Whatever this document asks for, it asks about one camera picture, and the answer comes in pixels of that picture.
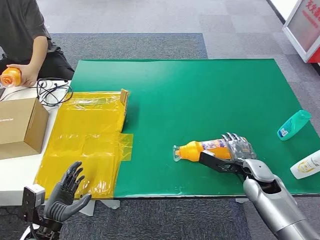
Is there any red and white sign board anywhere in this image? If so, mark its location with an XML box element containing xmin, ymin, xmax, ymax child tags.
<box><xmin>282</xmin><ymin>0</ymin><xmax>320</xmax><ymax>64</ymax></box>

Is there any orange bottle with clear cap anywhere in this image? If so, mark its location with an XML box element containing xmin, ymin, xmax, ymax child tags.
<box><xmin>172</xmin><ymin>139</ymin><xmax>232</xmax><ymax>163</ymax></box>

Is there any person's hand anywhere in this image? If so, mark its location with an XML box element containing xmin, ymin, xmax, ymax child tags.
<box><xmin>6</xmin><ymin>63</ymin><xmax>38</xmax><ymax>88</ymax></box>

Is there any green table mat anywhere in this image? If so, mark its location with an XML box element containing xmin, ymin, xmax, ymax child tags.
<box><xmin>70</xmin><ymin>58</ymin><xmax>320</xmax><ymax>199</ymax></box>

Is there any white plastic bottle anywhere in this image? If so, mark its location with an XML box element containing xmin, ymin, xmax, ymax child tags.
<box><xmin>290</xmin><ymin>149</ymin><xmax>320</xmax><ymax>181</ymax></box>

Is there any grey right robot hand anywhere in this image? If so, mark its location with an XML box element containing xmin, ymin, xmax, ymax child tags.
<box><xmin>198</xmin><ymin>132</ymin><xmax>257</xmax><ymax>176</ymax></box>

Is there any teal plastic bottle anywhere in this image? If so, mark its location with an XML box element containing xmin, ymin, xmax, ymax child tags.
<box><xmin>276</xmin><ymin>109</ymin><xmax>312</xmax><ymax>142</ymax></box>

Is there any person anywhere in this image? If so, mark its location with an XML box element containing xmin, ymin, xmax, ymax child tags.
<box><xmin>0</xmin><ymin>0</ymin><xmax>75</xmax><ymax>81</ymax></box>

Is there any small orange bottle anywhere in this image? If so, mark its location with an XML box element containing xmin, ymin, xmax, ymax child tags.
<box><xmin>0</xmin><ymin>67</ymin><xmax>22</xmax><ymax>88</ymax></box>

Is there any brown cardboard box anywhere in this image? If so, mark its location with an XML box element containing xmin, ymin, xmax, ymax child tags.
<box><xmin>0</xmin><ymin>97</ymin><xmax>50</xmax><ymax>161</ymax></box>

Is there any black cable bundle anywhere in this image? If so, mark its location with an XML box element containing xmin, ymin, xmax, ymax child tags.
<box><xmin>0</xmin><ymin>77</ymin><xmax>74</xmax><ymax>108</ymax></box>

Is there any yellow film-wrapped tray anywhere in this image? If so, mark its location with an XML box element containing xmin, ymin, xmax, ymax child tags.
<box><xmin>33</xmin><ymin>88</ymin><xmax>134</xmax><ymax>200</ymax></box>

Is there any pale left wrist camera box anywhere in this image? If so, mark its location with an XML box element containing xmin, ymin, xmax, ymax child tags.
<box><xmin>21</xmin><ymin>184</ymin><xmax>47</xmax><ymax>214</ymax></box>

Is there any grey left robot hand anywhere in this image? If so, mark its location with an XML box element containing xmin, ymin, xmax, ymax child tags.
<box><xmin>43</xmin><ymin>161</ymin><xmax>92</xmax><ymax>223</ymax></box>

